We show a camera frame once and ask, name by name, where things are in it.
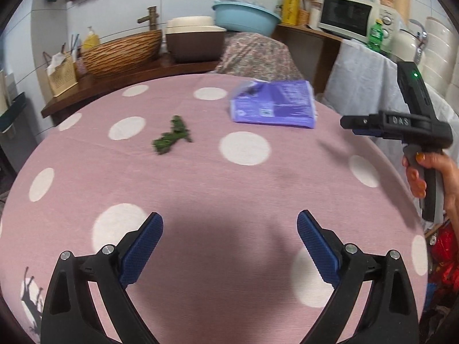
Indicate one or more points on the wooden cabinet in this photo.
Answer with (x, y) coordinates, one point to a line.
(315, 57)

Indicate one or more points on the green soda bottle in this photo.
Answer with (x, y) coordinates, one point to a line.
(375, 37)

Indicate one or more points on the stack of white disposable bowls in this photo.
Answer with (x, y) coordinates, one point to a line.
(439, 61)

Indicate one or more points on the pink polka-dot tablecloth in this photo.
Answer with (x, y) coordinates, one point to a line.
(215, 193)

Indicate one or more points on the white toaster oven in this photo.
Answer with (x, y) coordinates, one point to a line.
(344, 16)

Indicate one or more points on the red plastic bag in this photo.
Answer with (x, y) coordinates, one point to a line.
(444, 251)

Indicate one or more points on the bundle of chopsticks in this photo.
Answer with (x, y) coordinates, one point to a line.
(74, 44)

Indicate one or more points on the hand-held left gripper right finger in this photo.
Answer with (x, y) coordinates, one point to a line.
(317, 247)

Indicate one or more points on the white cloth cover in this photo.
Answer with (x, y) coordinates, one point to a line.
(358, 79)

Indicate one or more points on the bamboo-style faucet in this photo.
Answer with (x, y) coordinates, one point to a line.
(152, 18)

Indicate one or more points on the wicker utensil holder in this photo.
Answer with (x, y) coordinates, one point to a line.
(304, 14)

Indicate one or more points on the yellow wrap roll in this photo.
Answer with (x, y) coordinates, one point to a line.
(291, 1)

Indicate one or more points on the white electric kettle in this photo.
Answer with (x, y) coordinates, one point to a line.
(405, 44)

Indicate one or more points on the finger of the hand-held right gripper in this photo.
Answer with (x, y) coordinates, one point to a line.
(362, 122)

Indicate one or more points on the green vegetable scrap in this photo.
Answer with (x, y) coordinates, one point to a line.
(168, 139)

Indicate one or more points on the purple snack bag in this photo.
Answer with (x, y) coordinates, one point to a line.
(279, 104)

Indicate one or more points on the person's right forearm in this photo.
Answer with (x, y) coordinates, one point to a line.
(452, 211)

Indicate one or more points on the person's right hand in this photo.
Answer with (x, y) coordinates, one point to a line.
(443, 163)

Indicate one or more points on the white plastic basin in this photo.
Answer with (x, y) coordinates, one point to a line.
(193, 25)

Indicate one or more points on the brown plastic tub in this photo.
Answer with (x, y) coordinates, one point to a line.
(193, 46)

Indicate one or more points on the yellow soap bottle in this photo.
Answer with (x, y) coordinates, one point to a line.
(91, 41)

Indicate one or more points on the wicker-look wash basin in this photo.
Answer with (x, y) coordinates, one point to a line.
(118, 55)

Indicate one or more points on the dark wooden counter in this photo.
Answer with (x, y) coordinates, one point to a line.
(107, 86)

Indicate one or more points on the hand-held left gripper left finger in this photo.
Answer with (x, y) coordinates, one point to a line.
(141, 247)

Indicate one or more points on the white paper napkins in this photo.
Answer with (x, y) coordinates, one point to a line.
(58, 59)

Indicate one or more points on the floral cloth cover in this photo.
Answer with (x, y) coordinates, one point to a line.
(258, 57)

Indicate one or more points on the light blue plastic basin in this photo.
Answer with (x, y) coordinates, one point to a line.
(244, 19)

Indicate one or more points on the beige slotted basket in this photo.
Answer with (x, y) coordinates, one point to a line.
(62, 79)

